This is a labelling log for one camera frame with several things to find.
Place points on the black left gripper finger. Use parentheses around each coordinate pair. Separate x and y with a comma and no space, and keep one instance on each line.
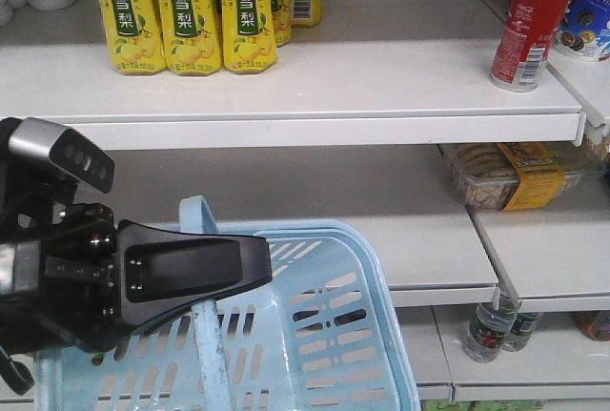
(160,274)

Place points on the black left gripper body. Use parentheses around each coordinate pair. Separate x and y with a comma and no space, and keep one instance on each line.
(57,267)

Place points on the light blue plastic basket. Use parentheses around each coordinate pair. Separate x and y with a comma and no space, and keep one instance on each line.
(322,335)

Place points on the red coca cola aluminium bottle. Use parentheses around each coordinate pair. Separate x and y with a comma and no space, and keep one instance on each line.
(522,53)

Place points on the yellow pear drink bottle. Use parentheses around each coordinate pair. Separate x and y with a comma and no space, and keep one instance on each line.
(248,36)
(134,35)
(191,36)

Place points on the clear water bottle green label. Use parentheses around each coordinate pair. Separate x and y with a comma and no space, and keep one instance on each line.
(488,329)

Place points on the white metal shelf rack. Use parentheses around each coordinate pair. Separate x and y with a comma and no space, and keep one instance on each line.
(346,125)

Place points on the clear cookie box yellow label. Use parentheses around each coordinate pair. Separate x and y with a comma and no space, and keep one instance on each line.
(516,176)

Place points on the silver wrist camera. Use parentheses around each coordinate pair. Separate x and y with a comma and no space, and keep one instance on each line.
(63,152)

